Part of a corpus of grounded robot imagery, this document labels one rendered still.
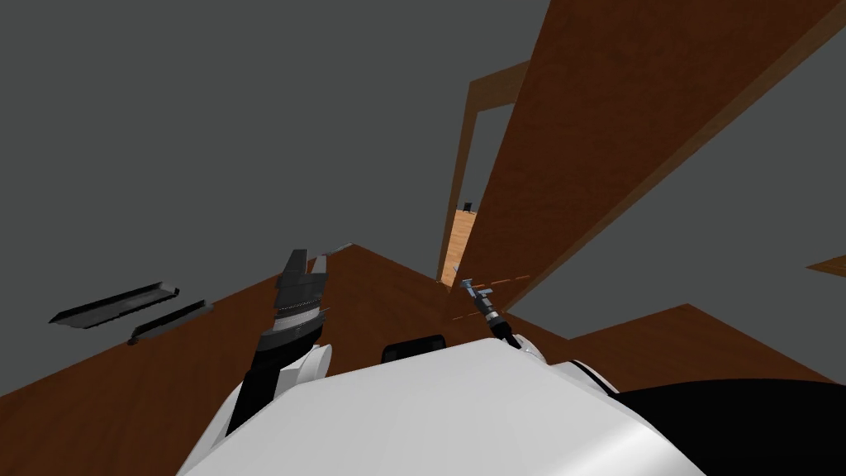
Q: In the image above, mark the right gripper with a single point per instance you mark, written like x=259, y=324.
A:
x=477, y=291

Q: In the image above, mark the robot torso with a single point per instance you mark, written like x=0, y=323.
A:
x=436, y=416

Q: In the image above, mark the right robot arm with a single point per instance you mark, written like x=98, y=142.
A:
x=733, y=430

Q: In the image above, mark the brown wooden door leaf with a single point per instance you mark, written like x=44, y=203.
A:
x=615, y=132

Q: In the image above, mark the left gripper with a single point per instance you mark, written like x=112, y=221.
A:
x=301, y=291

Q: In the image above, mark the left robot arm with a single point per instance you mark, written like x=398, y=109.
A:
x=264, y=383

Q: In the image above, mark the dark grey wall shelf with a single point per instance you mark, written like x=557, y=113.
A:
x=170, y=321
x=115, y=305

